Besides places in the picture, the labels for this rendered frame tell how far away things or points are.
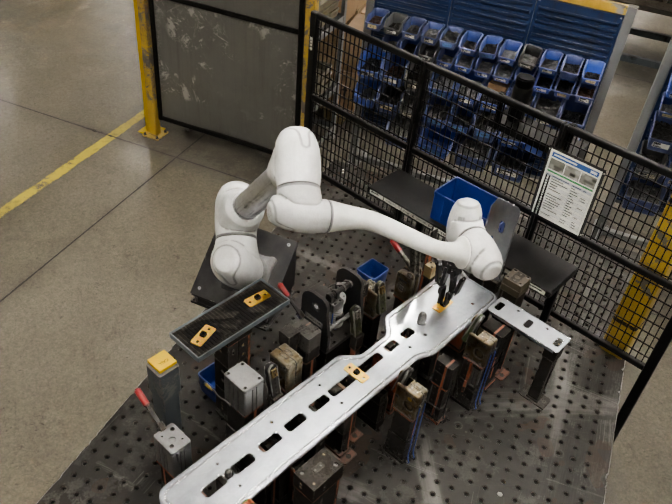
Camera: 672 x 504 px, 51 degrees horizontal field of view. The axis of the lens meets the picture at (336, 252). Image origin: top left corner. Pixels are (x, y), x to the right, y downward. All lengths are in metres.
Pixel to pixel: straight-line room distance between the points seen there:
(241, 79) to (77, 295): 1.73
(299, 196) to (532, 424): 1.22
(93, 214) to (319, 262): 1.92
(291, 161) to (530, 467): 1.31
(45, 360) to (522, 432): 2.30
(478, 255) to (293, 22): 2.54
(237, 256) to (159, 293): 1.50
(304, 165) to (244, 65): 2.62
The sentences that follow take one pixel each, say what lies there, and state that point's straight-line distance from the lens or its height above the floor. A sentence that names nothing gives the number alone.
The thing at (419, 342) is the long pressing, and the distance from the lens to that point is 2.41.
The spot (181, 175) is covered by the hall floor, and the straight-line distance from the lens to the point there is 4.90.
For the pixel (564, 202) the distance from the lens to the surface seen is 2.77.
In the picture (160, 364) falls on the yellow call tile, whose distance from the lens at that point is 2.09.
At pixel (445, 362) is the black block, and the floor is 0.99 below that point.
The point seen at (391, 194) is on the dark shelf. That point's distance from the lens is 3.00.
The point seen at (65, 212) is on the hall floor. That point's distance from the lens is 4.67.
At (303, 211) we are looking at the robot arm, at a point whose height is 1.50.
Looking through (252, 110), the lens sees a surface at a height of 0.43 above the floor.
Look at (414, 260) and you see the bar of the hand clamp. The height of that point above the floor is 1.13.
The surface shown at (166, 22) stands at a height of 0.88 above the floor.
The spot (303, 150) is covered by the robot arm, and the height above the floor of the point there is 1.62.
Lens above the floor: 2.72
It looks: 40 degrees down
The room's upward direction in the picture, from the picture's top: 6 degrees clockwise
